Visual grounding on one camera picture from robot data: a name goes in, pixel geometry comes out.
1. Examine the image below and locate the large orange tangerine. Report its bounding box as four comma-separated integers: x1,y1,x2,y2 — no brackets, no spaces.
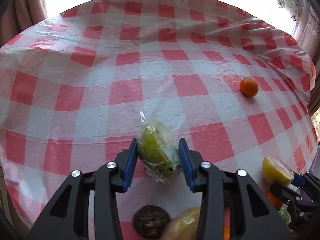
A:
266,192,284,210

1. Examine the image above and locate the yellow fruit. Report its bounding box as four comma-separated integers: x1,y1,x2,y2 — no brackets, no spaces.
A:
261,157,294,186

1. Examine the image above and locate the pale apple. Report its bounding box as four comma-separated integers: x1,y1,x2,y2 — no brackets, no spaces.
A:
161,207,200,240

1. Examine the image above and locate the dark brown water chestnut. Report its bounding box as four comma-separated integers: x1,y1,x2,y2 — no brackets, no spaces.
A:
132,205,171,239

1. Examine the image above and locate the green fruit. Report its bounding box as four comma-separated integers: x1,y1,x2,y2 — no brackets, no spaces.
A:
278,204,291,227
137,111,182,184

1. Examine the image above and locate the green wrapped fruit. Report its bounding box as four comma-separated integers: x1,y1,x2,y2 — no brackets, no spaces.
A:
278,204,291,227

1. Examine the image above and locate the orange fruit behind finger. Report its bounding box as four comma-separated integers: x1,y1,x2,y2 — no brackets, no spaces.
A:
223,226,231,240

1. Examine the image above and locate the purple rimmed cardboard box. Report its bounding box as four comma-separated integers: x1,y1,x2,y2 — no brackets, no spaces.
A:
308,147,319,176

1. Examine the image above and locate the small orange tangerine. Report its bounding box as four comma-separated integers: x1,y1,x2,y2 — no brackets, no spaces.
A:
240,77,259,98

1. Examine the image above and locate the red white checkered tablecloth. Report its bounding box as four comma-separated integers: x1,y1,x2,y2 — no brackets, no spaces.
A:
1,0,317,229

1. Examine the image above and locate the floral lace curtain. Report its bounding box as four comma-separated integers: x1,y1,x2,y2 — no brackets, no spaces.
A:
276,0,319,58

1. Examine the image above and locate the pink curtain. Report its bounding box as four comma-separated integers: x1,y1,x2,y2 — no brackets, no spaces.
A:
1,0,47,45

